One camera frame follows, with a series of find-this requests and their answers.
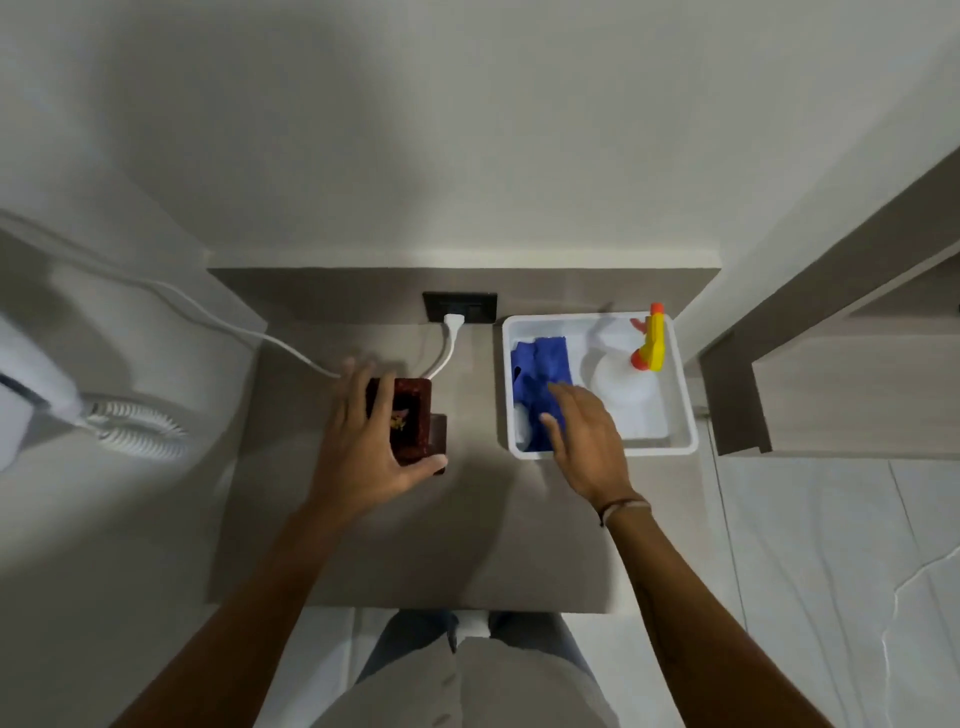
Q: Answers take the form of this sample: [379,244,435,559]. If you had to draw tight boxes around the person's right hand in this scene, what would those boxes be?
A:
[539,381,648,516]

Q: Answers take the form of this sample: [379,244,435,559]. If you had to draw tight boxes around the person's left hand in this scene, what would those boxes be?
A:
[307,358,449,520]

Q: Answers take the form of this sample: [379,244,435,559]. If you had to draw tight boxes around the dark red square box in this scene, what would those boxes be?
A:
[365,377,450,476]

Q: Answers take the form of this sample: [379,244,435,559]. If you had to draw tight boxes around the person's right forearm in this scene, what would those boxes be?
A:
[600,501,835,728]

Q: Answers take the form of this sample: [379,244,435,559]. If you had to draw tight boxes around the person's left forearm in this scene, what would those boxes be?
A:
[111,496,378,728]

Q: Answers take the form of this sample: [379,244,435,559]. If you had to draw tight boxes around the blue cloth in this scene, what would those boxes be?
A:
[510,336,577,454]

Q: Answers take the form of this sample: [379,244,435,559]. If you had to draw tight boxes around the white spray bottle yellow trigger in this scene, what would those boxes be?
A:
[585,302,670,441]

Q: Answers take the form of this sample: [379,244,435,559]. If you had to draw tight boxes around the white plastic tray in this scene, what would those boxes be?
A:
[500,312,700,461]

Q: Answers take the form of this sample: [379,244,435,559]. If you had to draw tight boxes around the beige shirt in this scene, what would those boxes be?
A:
[313,632,622,728]

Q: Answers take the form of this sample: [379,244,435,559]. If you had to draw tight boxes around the white hair dryer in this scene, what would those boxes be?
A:
[0,313,87,475]

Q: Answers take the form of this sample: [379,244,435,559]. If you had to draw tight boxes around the dark cord bracelet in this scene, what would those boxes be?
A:
[597,495,653,528]

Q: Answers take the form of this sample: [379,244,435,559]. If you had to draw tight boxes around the black wall socket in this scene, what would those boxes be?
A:
[422,291,500,326]

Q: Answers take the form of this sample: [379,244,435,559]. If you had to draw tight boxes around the white power cable with plug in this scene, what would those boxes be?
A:
[0,210,467,384]

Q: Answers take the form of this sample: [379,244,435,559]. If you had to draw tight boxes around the brown wooden furniture frame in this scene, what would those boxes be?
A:
[699,146,960,459]

